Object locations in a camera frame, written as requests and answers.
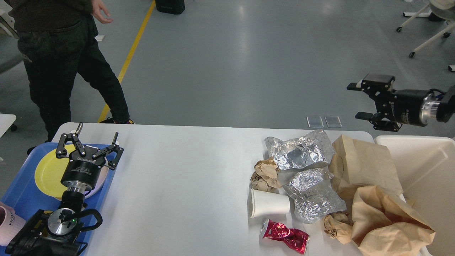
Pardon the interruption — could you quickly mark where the yellow plastic plate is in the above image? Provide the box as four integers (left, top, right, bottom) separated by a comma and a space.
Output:
34, 149, 69, 201

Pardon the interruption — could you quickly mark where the crumpled aluminium foil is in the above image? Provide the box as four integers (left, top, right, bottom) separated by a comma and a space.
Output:
283, 168, 347, 224
264, 130, 336, 170

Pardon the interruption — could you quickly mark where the crumpled brown paper ball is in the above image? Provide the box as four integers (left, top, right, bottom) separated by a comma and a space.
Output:
250, 158, 283, 192

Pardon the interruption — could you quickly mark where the white chair base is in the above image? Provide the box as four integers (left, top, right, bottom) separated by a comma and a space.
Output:
395, 0, 454, 59

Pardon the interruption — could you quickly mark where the blue plastic tray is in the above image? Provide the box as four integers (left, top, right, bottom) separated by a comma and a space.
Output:
1, 143, 115, 244

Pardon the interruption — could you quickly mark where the lower crumpled aluminium foil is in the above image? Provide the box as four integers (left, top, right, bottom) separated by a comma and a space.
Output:
283, 168, 347, 224

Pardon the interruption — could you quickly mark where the upper crumpled aluminium foil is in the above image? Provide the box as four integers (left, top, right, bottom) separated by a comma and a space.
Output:
264, 130, 336, 170

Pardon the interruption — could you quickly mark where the pink mug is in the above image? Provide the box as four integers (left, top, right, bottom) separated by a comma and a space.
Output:
0, 202, 26, 246

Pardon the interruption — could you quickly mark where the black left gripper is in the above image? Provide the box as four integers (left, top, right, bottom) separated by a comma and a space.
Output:
55, 122, 124, 191

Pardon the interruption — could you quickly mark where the left floor socket plate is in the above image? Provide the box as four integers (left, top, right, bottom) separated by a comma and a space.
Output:
306, 116, 325, 128

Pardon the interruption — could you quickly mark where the black box on floor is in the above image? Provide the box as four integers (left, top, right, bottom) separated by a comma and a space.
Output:
155, 0, 185, 15

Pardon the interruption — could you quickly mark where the beige plastic bin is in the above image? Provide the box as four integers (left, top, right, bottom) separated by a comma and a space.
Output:
374, 135, 455, 256

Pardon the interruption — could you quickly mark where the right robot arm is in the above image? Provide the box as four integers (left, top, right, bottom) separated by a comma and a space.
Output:
347, 74, 455, 132

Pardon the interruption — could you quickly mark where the white paper cup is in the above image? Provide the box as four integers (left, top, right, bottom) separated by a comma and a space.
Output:
247, 188, 291, 218

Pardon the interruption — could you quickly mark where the person's hand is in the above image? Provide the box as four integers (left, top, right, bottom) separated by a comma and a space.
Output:
91, 0, 113, 24

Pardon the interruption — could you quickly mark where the small crumpled brown paper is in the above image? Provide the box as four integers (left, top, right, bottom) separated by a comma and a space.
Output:
323, 211, 354, 244

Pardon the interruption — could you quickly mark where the white side table corner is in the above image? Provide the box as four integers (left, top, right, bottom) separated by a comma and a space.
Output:
0, 113, 16, 137

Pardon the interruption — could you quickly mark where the person in dark clothes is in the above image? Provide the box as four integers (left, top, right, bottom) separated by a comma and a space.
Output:
6, 0, 133, 142

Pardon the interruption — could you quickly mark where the grey office chair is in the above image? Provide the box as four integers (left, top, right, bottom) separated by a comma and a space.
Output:
0, 9, 23, 73

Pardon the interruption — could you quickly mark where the brown paper bag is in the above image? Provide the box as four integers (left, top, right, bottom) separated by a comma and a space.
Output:
351, 185, 436, 256
328, 135, 403, 199

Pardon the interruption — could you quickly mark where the right floor socket plate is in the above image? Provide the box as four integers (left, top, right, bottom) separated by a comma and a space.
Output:
325, 116, 343, 128

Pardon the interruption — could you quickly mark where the pink plate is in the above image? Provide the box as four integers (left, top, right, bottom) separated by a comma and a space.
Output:
85, 166, 109, 199

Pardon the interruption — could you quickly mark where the crushed red can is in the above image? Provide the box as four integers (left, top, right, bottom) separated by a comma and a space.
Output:
259, 219, 309, 255

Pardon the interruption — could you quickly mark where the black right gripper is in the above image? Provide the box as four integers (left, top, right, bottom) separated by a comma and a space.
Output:
347, 74, 441, 132

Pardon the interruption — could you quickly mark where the floor socket plate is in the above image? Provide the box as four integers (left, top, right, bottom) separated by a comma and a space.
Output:
325, 116, 343, 128
306, 116, 325, 128

